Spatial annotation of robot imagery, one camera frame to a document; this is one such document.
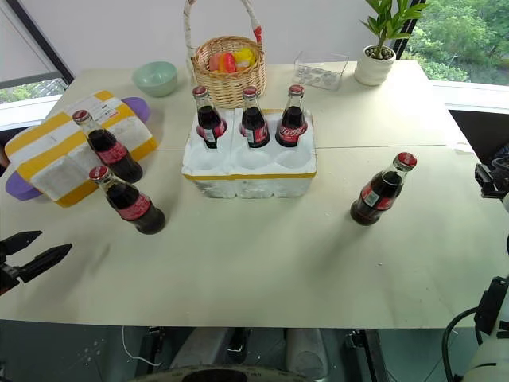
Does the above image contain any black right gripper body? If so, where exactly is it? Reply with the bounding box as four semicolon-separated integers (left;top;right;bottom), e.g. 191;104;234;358
474;156;509;199

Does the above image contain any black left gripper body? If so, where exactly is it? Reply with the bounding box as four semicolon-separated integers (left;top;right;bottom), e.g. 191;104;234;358
0;257;21;298

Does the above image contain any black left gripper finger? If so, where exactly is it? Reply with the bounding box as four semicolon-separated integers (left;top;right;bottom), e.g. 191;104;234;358
17;243;74;284
0;230;43;260

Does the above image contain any styrofoam box with yellow tape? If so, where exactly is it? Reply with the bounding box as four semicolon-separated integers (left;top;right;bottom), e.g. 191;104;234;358
4;90;159;209

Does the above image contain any glass cola bottle red cap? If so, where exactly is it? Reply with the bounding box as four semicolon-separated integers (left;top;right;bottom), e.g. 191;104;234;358
274;84;309;149
72;109;145;185
349;151;418;227
192;84;229;150
239;85;269;150
87;164;167;236

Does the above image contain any clear plastic container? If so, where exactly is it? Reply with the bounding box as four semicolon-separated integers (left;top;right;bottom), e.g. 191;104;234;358
293;50;351;92

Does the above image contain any white styrofoam bottle holder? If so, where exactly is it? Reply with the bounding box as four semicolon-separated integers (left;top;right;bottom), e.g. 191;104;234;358
181;107;318;201

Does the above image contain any white ribbed plant pot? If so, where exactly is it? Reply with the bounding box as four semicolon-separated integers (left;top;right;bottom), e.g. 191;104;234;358
354;44;398;87

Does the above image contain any purple plastic tray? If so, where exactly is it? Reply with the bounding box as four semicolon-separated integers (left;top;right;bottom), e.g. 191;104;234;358
5;96;152;202

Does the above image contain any green leafy plant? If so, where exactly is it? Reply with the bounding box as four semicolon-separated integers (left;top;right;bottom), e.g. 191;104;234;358
359;0;431;60

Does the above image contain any mint green bowl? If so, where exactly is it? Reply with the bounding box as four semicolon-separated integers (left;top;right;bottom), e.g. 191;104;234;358
131;60;179;98

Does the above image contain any grey rounded shape under table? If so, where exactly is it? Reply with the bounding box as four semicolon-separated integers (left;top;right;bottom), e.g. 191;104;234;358
285;327;332;380

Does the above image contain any orange pink toy fruit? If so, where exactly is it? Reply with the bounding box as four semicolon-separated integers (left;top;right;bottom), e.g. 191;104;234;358
208;52;239;74

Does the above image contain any yellow toy fruit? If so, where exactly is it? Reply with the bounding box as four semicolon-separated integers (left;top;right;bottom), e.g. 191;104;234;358
231;47;256;68

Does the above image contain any thin white cable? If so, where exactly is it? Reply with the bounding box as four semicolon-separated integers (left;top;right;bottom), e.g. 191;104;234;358
121;325;161;368

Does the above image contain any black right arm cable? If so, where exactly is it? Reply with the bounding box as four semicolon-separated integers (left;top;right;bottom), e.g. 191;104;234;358
442;306;479;382

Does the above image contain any black window frame bar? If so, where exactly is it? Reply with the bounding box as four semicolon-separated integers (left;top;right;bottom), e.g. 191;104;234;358
14;0;76;84
390;0;425;61

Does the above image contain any black table frame leg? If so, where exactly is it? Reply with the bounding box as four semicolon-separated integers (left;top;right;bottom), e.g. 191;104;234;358
344;328;383;382

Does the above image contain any wicker basket with handle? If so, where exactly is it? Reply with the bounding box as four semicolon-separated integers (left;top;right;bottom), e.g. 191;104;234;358
183;0;268;110

